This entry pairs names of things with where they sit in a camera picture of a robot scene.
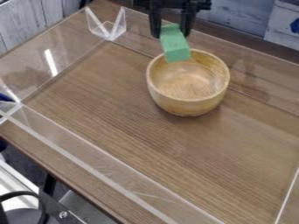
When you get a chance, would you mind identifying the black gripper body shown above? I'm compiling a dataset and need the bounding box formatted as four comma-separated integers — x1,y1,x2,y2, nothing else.
133,0,211,11

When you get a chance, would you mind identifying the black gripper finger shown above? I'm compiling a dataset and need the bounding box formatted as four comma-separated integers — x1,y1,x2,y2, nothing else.
181,1,198,37
150,1,162,39

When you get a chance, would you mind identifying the green rectangular block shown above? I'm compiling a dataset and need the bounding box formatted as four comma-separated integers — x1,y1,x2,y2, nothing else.
161,24,191,63

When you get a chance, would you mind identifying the brown wooden bowl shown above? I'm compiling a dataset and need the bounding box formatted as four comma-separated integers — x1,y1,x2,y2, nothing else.
146,49,232,116

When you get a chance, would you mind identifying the white box with blue mark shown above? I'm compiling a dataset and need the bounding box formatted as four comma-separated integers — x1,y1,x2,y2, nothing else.
265,0,299,51

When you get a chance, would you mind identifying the black table leg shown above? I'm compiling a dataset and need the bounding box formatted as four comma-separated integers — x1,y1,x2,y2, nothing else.
43,174,58,196

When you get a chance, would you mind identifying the clear acrylic corner bracket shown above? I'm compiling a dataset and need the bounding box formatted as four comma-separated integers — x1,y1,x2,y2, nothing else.
85,7,127,41

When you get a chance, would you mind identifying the clear acrylic tray enclosure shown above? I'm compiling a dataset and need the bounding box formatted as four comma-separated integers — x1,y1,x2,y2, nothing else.
0,8,299,224

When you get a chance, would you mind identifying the grey metal base plate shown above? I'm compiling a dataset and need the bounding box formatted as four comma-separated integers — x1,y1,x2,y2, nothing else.
42,191,118,224

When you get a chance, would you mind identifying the black cable loop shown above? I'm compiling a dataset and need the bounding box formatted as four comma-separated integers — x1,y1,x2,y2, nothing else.
0,191,51,224

